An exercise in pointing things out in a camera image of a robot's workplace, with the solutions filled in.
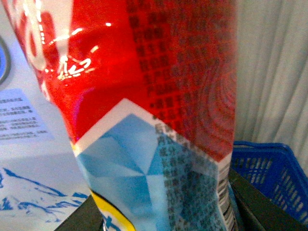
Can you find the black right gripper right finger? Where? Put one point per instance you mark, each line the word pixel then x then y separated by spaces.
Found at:
pixel 258 213

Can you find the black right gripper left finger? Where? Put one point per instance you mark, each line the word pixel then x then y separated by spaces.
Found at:
pixel 86 217

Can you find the red iced tea bottle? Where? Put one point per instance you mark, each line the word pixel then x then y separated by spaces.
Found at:
pixel 146 89

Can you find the white fridge with penguin print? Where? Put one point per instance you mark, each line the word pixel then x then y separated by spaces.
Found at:
pixel 37 179

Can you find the blue plastic shopping basket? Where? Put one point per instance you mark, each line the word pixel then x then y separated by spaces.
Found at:
pixel 273 169

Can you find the blue text label sticker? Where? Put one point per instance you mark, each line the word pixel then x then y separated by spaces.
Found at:
pixel 19 121

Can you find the white pleated curtain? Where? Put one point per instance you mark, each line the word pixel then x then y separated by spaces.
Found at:
pixel 272 84

